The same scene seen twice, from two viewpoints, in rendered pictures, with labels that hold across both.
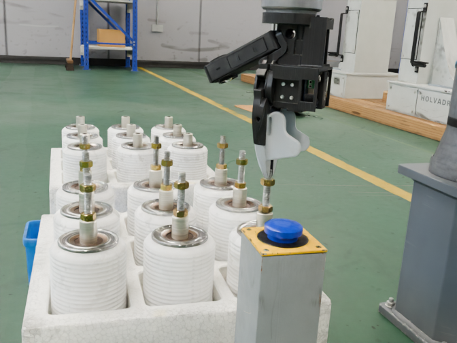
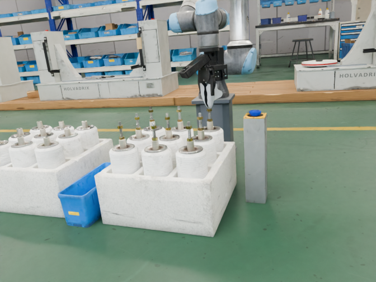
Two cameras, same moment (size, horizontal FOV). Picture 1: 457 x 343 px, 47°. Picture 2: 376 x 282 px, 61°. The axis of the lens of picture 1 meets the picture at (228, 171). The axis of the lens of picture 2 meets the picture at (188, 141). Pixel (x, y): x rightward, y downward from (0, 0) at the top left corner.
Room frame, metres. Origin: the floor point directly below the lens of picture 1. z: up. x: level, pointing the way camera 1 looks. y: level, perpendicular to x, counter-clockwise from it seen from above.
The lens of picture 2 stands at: (0.08, 0.93, 0.57)
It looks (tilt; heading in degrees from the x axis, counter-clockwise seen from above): 17 degrees down; 306
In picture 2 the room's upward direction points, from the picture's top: 5 degrees counter-clockwise
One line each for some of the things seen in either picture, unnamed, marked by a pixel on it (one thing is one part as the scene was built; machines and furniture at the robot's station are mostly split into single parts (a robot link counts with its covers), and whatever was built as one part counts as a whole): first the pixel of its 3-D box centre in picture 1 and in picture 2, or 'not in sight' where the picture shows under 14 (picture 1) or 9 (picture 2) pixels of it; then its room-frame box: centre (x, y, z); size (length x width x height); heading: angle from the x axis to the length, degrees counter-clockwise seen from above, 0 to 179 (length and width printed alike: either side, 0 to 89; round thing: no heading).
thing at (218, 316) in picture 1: (163, 301); (173, 179); (0.78, 0.09, 0.09); 0.39 x 0.39 x 0.18; 16
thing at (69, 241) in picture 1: (88, 241); (191, 149); (0.63, 0.17, 0.25); 0.08 x 0.08 x 0.01
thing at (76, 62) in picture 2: not in sight; (78, 62); (5.73, -3.28, 0.36); 0.50 x 0.38 x 0.21; 110
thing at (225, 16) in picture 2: not in sight; (212, 19); (0.73, -0.16, 0.64); 0.11 x 0.11 x 0.08; 11
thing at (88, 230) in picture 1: (88, 231); (190, 145); (0.63, 0.17, 0.26); 0.02 x 0.02 x 0.03
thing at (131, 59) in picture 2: not in sight; (137, 57); (4.51, -3.71, 0.36); 0.50 x 0.38 x 0.21; 109
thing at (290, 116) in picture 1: (288, 142); (209, 94); (0.71, -0.08, 0.38); 0.06 x 0.03 x 0.09; 67
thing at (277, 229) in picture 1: (283, 233); (254, 113); (0.52, -0.06, 0.32); 0.04 x 0.04 x 0.02
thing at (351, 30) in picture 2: not in sight; (350, 41); (1.13, -5.66, 0.35); 0.59 x 0.47 x 0.69; 110
